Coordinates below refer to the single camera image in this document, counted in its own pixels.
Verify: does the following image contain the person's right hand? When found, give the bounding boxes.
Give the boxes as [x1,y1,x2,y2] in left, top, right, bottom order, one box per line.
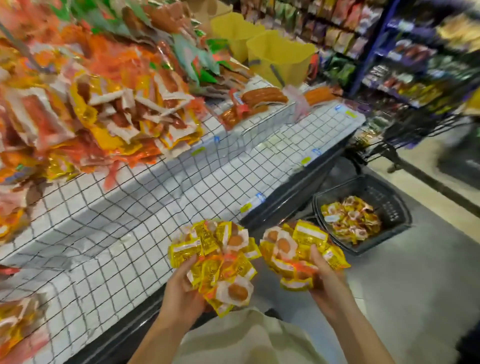
[307,247,360,324]

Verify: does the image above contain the person's left hand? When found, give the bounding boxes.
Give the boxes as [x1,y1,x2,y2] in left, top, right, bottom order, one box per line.
[157,255,207,331]

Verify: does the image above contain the yellow snack packets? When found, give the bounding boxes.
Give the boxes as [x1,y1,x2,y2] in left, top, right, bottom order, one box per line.
[258,219,352,292]
[168,219,262,318]

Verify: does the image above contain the heap of yellow sausage bundles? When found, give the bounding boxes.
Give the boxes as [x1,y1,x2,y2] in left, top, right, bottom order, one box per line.
[320,195,382,246]

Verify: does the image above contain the tiled white display table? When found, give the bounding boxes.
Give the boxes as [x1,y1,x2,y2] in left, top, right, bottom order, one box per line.
[0,75,367,364]

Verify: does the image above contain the black shopping basket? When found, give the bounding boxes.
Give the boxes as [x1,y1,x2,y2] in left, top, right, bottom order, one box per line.
[311,174,414,256]

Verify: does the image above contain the long orange sausage pack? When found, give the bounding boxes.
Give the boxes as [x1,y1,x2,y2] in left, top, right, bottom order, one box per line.
[303,84,339,106]

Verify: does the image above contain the red label brown sausage pack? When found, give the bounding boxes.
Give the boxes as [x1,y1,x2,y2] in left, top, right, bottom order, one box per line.
[217,86,290,130]

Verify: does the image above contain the large pile of sausage packets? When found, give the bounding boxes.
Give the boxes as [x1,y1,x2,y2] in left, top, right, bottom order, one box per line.
[0,0,211,245]

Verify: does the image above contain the pile of sausage packets tier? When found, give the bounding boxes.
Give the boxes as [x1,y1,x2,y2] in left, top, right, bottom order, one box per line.
[52,0,252,99]

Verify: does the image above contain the blue yellow price label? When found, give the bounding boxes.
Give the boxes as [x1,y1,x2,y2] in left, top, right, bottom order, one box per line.
[238,191,267,216]
[300,147,324,168]
[333,103,361,121]

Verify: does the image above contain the yellow bin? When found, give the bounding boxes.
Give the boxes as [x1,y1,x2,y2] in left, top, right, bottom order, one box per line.
[183,0,234,27]
[210,11,267,63]
[246,30,320,89]

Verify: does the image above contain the blue goods rack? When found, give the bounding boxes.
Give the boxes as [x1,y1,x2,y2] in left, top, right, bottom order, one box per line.
[348,0,480,114]

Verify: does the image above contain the store shelving with packaged goods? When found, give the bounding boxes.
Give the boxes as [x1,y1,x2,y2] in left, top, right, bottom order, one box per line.
[240,0,391,87]

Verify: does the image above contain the black wire shopping cart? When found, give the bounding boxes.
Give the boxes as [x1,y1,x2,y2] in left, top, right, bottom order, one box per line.
[345,75,480,162]

